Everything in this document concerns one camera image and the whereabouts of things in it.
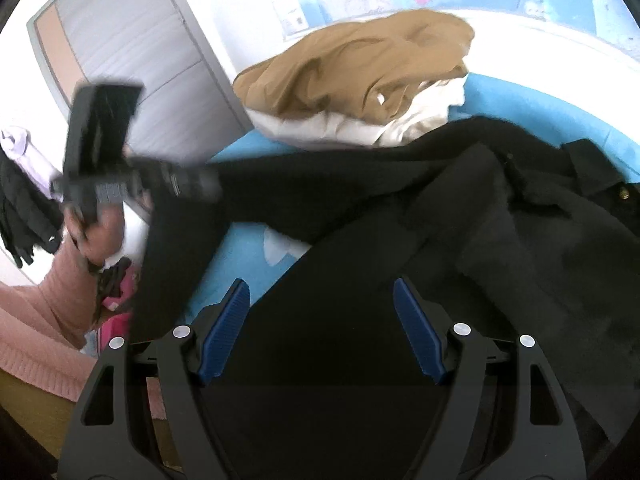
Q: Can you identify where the large black garment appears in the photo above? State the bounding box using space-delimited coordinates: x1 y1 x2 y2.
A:
130 117 639 479

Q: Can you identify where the lilac garment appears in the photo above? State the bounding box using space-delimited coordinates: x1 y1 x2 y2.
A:
1 130 58 200

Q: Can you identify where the brown folded garment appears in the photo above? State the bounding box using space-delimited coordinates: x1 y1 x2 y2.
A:
232 9 475 125

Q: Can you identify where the person's left hand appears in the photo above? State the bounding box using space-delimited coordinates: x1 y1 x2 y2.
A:
63 203 149 266

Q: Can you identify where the grey wooden door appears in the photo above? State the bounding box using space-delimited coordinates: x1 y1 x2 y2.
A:
28 0 252 162

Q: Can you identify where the pink and black clothes pile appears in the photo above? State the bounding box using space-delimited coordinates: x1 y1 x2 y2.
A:
81 257 138 358

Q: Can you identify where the black hanging garment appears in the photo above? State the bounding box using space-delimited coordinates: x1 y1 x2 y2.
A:
1 152 64 269

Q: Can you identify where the white folded garment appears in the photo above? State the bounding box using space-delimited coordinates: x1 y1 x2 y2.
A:
247 77 466 150

